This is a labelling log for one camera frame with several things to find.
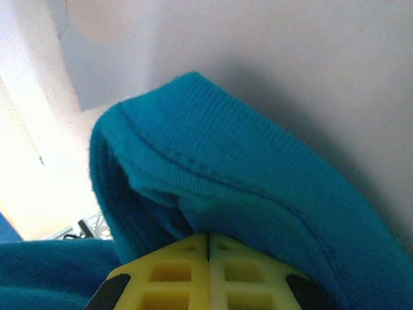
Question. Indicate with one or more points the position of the teal blue t-shirt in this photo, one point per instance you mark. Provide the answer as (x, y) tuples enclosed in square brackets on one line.
[(242, 155)]

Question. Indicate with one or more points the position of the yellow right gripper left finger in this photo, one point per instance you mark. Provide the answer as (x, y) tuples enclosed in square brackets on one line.
[(167, 277)]

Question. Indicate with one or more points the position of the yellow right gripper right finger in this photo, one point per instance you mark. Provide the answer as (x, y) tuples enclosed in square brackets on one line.
[(251, 277)]

